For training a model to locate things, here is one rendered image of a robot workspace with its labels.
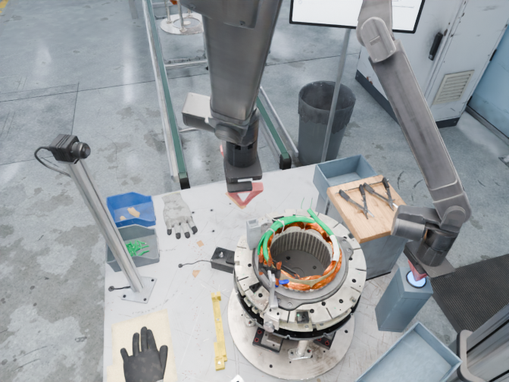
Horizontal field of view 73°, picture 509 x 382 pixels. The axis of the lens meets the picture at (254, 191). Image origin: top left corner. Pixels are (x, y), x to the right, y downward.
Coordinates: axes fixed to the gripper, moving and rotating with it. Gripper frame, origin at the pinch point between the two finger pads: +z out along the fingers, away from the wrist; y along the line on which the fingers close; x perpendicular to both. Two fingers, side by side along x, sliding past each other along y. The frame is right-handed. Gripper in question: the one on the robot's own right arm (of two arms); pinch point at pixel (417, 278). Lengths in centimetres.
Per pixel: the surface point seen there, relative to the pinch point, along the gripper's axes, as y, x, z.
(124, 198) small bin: -71, -75, 16
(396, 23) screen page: -91, 44, -29
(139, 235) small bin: -55, -71, 21
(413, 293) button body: 2.1, -1.9, 2.8
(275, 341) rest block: -3.7, -35.9, 20.7
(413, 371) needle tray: 17.7, -12.0, 3.8
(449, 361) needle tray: 18.3, -4.0, 2.9
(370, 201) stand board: -24.8, 0.0, -3.4
